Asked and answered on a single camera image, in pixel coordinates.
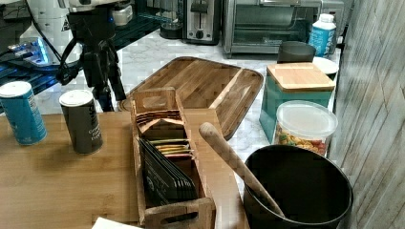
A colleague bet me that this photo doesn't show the dark grey pepper canister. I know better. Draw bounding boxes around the dark grey pepper canister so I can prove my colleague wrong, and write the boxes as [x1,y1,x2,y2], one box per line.
[59,90,103,155]

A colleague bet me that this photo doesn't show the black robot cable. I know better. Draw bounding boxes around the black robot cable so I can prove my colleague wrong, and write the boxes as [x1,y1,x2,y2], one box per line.
[24,0,84,86]

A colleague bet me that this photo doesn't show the dark grey cup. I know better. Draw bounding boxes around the dark grey cup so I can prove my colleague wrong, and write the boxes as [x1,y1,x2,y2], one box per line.
[277,41,315,64]

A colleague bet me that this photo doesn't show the blue salt canister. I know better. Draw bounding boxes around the blue salt canister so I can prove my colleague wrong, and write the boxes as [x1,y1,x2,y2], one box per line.
[0,81,47,145]

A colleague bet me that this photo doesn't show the colourful tea bag packets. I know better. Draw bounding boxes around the colourful tea bag packets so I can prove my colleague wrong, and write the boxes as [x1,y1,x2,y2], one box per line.
[150,138,193,157]

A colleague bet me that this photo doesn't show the wooden pestle utensil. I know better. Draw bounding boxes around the wooden pestle utensil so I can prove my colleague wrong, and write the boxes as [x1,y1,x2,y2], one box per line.
[199,122,285,217]

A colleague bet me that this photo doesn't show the black utensil bucket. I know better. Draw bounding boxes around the black utensil bucket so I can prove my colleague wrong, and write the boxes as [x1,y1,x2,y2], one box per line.
[244,145,353,229]

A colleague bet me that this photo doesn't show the black tea bag packets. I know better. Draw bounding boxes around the black tea bag packets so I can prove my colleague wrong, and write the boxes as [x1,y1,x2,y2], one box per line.
[138,138,198,205]

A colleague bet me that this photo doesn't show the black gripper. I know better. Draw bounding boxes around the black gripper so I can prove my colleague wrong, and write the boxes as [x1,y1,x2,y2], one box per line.
[68,7,126,112]

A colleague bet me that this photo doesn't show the white plate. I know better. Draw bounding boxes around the white plate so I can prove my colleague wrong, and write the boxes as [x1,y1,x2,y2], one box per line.
[312,56,339,76]

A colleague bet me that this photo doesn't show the clear plastic cereal container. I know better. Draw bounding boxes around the clear plastic cereal container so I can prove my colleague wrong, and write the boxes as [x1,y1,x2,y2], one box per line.
[272,100,338,156]

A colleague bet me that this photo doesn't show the silver toaster oven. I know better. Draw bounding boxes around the silver toaster oven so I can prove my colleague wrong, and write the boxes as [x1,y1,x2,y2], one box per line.
[222,0,344,56]

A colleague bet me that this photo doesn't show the teal box with wooden lid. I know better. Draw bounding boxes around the teal box with wooden lid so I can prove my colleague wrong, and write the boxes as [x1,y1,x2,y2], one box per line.
[259,62,335,143]

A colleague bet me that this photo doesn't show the brown tea bag packets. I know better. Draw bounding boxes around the brown tea bag packets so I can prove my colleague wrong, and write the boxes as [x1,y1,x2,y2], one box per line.
[136,110,184,133]

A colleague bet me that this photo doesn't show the wooden tea bag organizer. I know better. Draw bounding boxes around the wooden tea bag organizer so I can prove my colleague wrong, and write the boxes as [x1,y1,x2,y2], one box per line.
[130,88,216,229]

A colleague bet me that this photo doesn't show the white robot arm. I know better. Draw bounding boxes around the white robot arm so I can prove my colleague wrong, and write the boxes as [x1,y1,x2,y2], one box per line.
[23,0,133,112]

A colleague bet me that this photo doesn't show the silver toaster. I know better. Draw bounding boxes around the silver toaster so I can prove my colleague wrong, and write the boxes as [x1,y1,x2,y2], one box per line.
[183,0,222,45]

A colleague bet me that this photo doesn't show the blue and white bottle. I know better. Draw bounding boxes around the blue and white bottle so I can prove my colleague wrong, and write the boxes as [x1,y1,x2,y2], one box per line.
[309,13,336,57]

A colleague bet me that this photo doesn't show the white paper sheet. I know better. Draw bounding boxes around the white paper sheet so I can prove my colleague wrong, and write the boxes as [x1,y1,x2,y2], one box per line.
[92,218,143,229]

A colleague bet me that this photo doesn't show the dark wooden cutting board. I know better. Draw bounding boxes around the dark wooden cutting board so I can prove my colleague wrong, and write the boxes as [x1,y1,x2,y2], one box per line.
[127,56,264,139]

